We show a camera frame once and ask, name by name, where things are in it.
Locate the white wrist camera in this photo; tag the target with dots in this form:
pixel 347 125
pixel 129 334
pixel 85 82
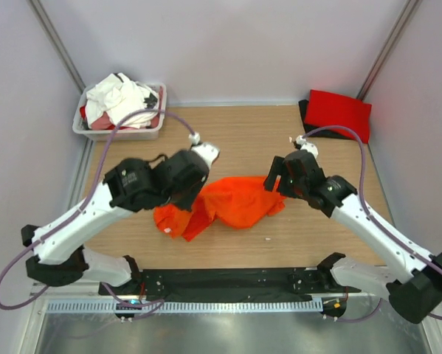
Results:
pixel 206 150
pixel 301 143

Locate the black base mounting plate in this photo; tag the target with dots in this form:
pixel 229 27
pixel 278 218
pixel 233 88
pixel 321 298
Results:
pixel 233 285

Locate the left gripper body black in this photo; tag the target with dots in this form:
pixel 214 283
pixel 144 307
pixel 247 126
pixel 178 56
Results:
pixel 184 199

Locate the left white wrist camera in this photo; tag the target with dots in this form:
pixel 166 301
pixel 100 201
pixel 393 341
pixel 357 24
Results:
pixel 206 150

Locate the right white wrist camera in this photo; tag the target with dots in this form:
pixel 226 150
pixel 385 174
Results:
pixel 301 143

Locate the orange t shirt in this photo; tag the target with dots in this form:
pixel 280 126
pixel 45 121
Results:
pixel 239 202

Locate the crumpled white t shirt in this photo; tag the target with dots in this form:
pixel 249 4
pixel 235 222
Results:
pixel 118 96

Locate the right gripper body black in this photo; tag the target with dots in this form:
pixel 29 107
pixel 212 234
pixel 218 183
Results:
pixel 291 187

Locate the folded red t shirt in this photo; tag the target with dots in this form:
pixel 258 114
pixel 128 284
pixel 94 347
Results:
pixel 326 108

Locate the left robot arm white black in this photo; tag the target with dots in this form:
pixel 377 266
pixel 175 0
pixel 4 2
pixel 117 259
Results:
pixel 61 258

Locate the folded black t shirt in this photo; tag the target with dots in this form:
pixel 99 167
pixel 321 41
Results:
pixel 303 107

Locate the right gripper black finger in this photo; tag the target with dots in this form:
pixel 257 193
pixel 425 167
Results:
pixel 276 169
pixel 272 180

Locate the white plastic basket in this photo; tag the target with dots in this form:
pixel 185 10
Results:
pixel 79 125

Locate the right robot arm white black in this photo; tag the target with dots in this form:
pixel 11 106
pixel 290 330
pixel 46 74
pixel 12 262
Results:
pixel 411 280

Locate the slotted grey cable duct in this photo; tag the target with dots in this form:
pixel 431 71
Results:
pixel 87 306

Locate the pink garment in basket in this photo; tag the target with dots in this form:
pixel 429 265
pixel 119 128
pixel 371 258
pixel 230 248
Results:
pixel 103 123

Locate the red garment in basket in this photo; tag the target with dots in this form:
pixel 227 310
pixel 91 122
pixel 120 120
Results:
pixel 82 111

